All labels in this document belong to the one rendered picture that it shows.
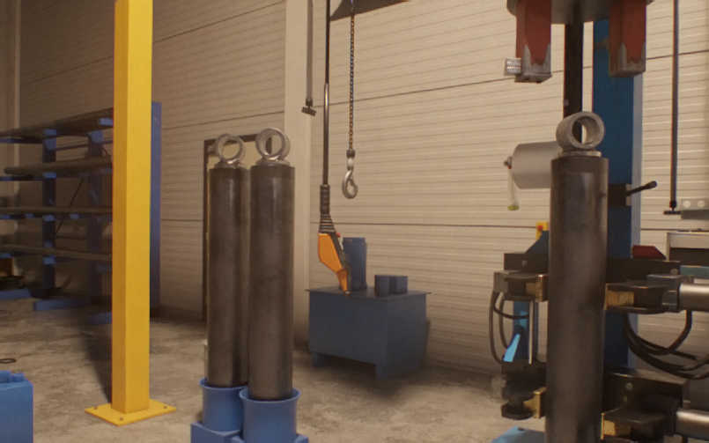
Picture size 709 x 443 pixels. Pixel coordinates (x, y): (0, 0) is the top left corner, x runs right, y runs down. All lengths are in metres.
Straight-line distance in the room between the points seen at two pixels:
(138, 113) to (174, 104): 4.00
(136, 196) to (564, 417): 2.67
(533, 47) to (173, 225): 5.94
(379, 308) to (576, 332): 2.35
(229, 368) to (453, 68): 3.18
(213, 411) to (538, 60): 2.22
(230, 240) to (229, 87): 4.19
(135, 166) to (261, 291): 1.38
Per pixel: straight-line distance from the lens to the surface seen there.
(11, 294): 9.85
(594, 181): 2.44
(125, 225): 3.82
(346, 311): 4.76
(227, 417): 3.17
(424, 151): 5.20
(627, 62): 2.62
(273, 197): 2.80
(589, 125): 2.58
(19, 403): 3.58
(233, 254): 3.04
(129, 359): 3.91
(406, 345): 4.79
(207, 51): 7.49
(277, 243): 2.80
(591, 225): 2.43
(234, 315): 3.08
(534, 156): 3.44
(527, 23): 2.51
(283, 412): 2.93
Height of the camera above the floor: 1.22
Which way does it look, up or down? 1 degrees down
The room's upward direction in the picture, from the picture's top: 1 degrees clockwise
